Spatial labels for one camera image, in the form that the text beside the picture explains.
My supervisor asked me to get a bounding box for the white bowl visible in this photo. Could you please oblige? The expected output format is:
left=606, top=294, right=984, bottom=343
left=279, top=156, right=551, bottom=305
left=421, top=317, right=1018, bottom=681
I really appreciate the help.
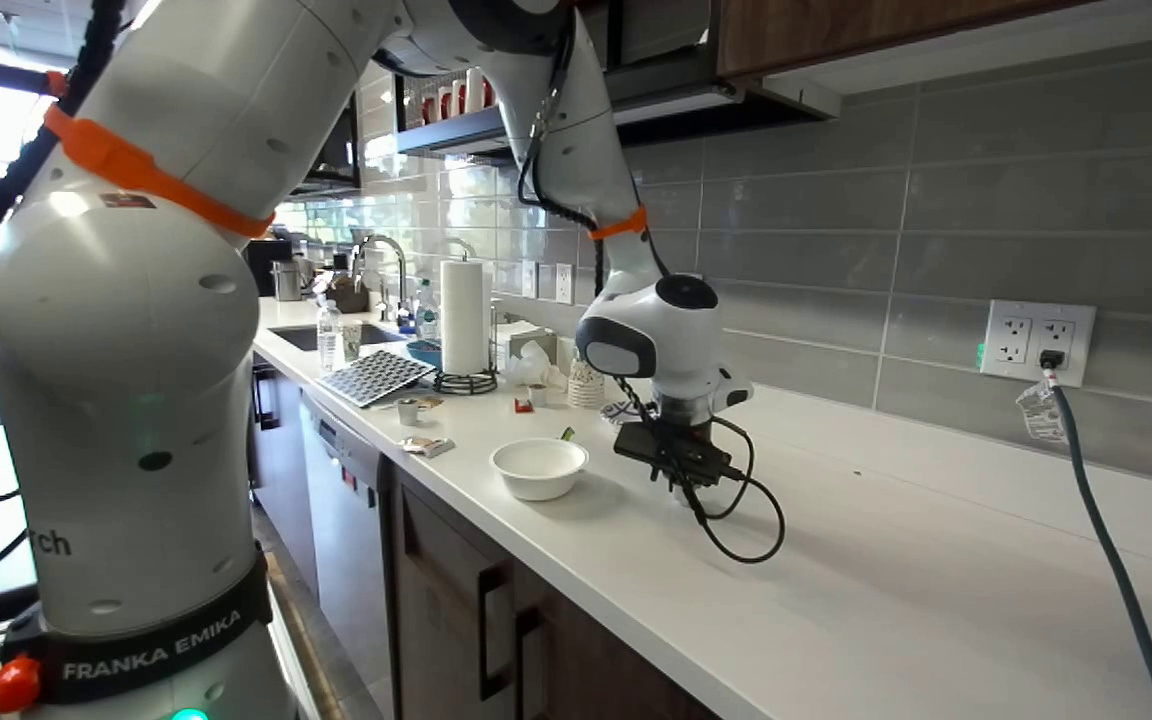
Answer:
left=487, top=435, right=587, bottom=504

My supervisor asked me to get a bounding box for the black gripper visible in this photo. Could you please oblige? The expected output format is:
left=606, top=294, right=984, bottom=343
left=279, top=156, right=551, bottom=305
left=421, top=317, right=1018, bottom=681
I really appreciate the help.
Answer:
left=613, top=406, right=734, bottom=489

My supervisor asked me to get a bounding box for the dish drying rack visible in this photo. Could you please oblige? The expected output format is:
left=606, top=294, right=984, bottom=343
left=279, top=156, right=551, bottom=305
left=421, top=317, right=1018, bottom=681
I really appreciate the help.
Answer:
left=323, top=346, right=427, bottom=406

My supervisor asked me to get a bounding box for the blue ethernet cable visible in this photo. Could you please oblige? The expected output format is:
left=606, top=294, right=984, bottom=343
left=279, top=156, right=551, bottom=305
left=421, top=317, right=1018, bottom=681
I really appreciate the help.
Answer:
left=1038, top=346, right=1152, bottom=720

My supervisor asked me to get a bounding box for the paper towel roll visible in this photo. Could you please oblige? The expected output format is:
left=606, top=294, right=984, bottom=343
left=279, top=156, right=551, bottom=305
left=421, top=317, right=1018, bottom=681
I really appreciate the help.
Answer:
left=442, top=261, right=487, bottom=374

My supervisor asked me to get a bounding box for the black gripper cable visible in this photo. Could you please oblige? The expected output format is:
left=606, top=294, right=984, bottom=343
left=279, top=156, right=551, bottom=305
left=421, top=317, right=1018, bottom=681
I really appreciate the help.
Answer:
left=682, top=412, right=789, bottom=569

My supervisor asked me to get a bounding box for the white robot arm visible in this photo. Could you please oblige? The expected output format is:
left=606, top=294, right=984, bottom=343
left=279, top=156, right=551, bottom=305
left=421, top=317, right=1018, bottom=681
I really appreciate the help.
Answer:
left=0, top=0, right=735, bottom=720

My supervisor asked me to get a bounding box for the white wall outlet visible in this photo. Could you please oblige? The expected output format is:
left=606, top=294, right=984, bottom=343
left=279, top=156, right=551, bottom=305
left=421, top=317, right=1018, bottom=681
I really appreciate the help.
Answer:
left=975, top=301, right=1098, bottom=384

